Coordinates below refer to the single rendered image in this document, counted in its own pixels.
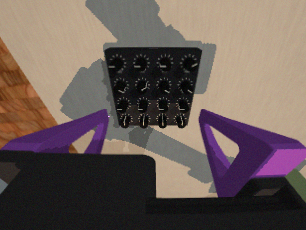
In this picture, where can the black knob box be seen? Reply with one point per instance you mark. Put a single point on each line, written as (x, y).
(153, 92)

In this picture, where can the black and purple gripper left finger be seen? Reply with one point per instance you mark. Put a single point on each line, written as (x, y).
(57, 139)

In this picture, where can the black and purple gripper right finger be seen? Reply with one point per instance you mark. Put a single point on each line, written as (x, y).
(262, 153)

